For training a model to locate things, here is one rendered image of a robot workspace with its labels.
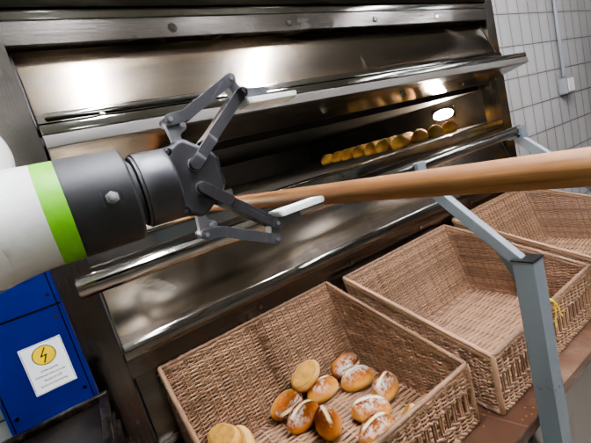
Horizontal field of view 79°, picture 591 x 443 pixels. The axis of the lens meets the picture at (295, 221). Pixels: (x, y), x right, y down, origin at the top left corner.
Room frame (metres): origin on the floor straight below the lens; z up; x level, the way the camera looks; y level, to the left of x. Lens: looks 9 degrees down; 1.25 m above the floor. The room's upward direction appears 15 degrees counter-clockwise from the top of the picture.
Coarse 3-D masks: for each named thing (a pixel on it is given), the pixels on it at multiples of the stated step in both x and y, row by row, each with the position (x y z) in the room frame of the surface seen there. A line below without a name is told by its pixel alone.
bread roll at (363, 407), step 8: (360, 400) 0.80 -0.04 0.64; (368, 400) 0.79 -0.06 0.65; (376, 400) 0.79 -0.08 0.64; (384, 400) 0.79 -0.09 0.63; (352, 408) 0.81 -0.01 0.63; (360, 408) 0.79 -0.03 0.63; (368, 408) 0.78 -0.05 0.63; (376, 408) 0.78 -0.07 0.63; (384, 408) 0.78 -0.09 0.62; (352, 416) 0.80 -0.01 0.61; (360, 416) 0.78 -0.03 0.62; (368, 416) 0.77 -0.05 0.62
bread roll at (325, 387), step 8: (320, 376) 0.94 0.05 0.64; (328, 376) 0.94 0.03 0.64; (320, 384) 0.91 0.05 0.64; (328, 384) 0.91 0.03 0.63; (336, 384) 0.93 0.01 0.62; (312, 392) 0.90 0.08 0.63; (320, 392) 0.90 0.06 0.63; (328, 392) 0.90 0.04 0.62; (336, 392) 0.92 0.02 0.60; (312, 400) 0.90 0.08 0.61; (320, 400) 0.89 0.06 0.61
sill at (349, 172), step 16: (480, 128) 1.62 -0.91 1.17; (496, 128) 1.69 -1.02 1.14; (432, 144) 1.45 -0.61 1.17; (448, 144) 1.50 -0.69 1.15; (368, 160) 1.31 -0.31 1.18; (384, 160) 1.31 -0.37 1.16; (400, 160) 1.35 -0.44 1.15; (320, 176) 1.17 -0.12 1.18; (336, 176) 1.19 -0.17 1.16; (352, 176) 1.22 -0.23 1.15; (176, 224) 0.92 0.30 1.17; (192, 224) 0.94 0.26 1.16; (144, 240) 0.88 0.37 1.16; (160, 240) 0.90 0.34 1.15; (96, 256) 0.82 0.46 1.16; (112, 256) 0.84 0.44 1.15
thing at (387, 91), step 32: (480, 64) 1.41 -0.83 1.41; (512, 64) 1.52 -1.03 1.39; (320, 96) 1.01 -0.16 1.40; (352, 96) 1.10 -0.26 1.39; (384, 96) 1.25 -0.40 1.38; (416, 96) 1.44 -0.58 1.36; (96, 128) 0.73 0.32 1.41; (128, 128) 0.76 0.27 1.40; (160, 128) 0.79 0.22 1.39; (192, 128) 0.87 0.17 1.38; (224, 128) 0.96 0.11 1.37; (256, 128) 1.07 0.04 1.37
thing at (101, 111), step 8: (176, 96) 0.87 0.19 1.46; (184, 96) 0.88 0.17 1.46; (192, 96) 0.89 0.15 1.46; (120, 104) 0.81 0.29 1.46; (128, 104) 0.81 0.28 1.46; (136, 104) 0.82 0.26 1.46; (144, 104) 0.83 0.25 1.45; (152, 104) 0.84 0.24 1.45; (160, 104) 0.85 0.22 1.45; (56, 112) 0.75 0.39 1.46; (64, 112) 0.75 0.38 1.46; (72, 112) 0.76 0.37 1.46; (80, 112) 0.77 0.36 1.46; (88, 112) 0.77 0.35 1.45; (96, 112) 0.78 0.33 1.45; (104, 112) 0.79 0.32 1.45; (112, 112) 0.80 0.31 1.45; (48, 120) 0.74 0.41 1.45
